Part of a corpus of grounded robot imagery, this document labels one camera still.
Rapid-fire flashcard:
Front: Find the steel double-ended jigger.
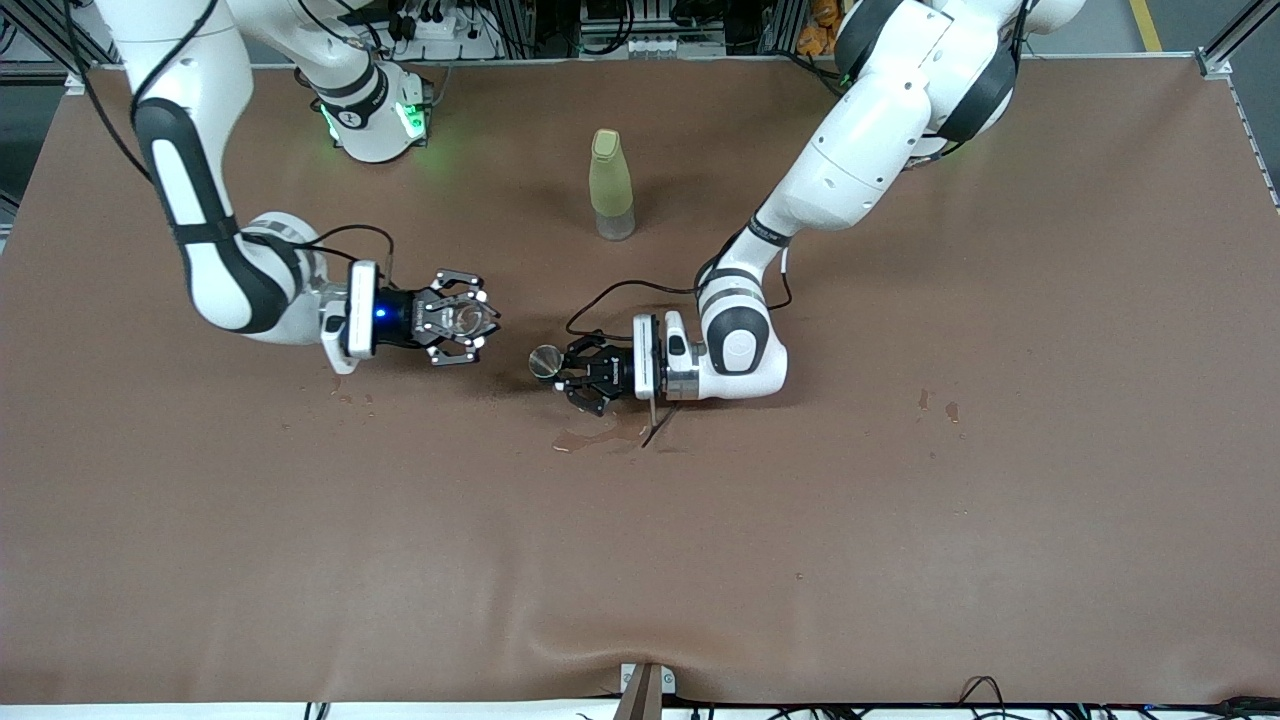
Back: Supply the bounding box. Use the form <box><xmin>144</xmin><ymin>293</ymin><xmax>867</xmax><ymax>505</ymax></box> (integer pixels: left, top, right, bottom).
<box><xmin>528</xmin><ymin>345</ymin><xmax>573</xmax><ymax>386</ymax></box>

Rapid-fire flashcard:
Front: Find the aluminium frame post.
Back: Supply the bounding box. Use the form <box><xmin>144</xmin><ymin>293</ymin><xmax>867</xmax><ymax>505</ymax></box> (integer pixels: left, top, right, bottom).
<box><xmin>1195</xmin><ymin>0</ymin><xmax>1280</xmax><ymax>79</ymax></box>
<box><xmin>0</xmin><ymin>0</ymin><xmax>151</xmax><ymax>81</ymax></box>

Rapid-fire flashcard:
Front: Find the brown liquid puddle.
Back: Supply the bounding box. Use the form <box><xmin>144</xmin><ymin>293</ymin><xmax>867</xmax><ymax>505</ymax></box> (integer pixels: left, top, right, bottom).
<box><xmin>553</xmin><ymin>415</ymin><xmax>651</xmax><ymax>454</ymax></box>

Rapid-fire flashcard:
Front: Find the brown table mat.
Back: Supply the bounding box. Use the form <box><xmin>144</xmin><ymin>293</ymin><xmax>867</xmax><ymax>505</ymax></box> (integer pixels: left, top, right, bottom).
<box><xmin>0</xmin><ymin>55</ymin><xmax>1280</xmax><ymax>706</ymax></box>

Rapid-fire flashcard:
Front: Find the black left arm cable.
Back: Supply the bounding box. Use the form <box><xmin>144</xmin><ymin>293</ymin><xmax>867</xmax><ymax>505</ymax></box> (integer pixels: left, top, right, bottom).
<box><xmin>565</xmin><ymin>278</ymin><xmax>796</xmax><ymax>448</ymax></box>

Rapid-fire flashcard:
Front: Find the pile of orange items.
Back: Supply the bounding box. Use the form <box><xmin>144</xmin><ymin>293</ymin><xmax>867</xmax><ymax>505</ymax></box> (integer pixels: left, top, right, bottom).
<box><xmin>797</xmin><ymin>0</ymin><xmax>847</xmax><ymax>57</ymax></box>

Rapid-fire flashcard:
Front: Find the translucent yellow-green bottle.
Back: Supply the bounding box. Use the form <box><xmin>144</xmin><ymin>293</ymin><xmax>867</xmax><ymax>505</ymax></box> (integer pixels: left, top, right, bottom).
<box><xmin>588</xmin><ymin>128</ymin><xmax>637</xmax><ymax>242</ymax></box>

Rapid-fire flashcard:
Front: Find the clear glass cup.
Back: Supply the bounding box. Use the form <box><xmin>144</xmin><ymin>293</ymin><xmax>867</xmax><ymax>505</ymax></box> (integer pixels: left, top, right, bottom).
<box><xmin>440</xmin><ymin>300</ymin><xmax>498</xmax><ymax>343</ymax></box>

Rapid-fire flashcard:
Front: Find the metal mount bracket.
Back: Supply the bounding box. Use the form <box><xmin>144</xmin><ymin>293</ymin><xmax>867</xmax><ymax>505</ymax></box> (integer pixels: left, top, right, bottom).
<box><xmin>620</xmin><ymin>662</ymin><xmax>677</xmax><ymax>720</ymax></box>

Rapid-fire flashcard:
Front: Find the white power strip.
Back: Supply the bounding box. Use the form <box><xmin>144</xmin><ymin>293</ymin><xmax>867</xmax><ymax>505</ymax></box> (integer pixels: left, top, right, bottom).
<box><xmin>395</xmin><ymin>0</ymin><xmax>501</xmax><ymax>61</ymax></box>

